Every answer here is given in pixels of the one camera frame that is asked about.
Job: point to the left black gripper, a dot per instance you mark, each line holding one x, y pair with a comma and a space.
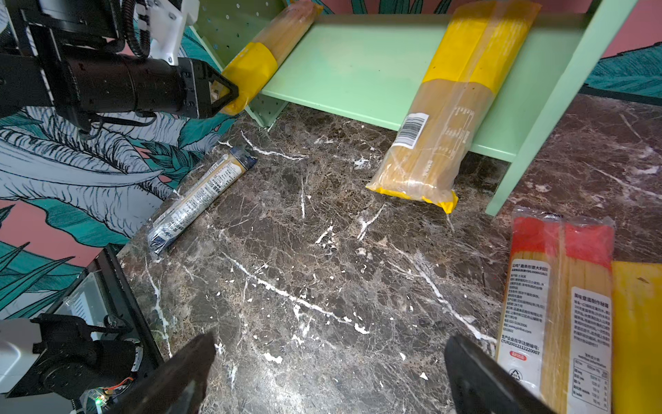
92, 59

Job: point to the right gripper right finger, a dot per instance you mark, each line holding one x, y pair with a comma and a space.
479, 385

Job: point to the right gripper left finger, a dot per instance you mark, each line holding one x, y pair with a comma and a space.
178, 386

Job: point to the yellow label spaghetti bag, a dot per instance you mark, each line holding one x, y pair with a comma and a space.
257, 63

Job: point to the clear white label spaghetti bag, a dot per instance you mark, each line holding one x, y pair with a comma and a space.
186, 209

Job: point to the green two-tier shelf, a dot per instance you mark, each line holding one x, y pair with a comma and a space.
369, 67

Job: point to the red spaghetti bag right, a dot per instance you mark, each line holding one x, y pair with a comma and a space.
557, 324

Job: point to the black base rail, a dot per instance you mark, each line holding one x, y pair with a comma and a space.
101, 295

